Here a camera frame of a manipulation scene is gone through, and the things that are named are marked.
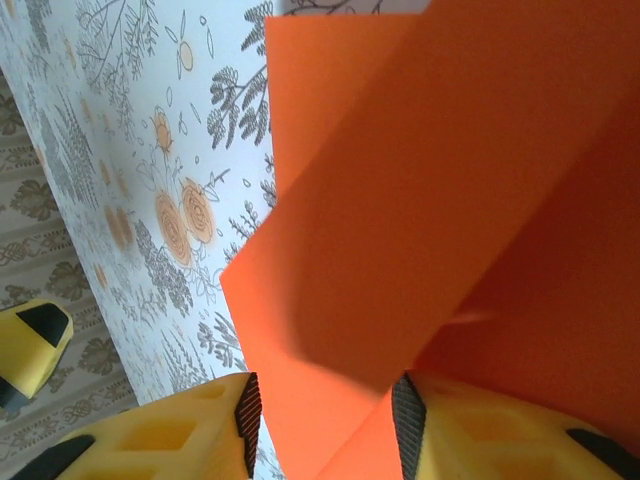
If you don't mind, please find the orange paper sheet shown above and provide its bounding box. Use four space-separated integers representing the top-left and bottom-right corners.
219 0 640 480

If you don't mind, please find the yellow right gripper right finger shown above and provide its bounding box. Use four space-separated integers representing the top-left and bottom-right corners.
392 372 640 480

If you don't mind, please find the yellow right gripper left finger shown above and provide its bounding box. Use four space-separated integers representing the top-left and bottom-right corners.
24 372 262 480

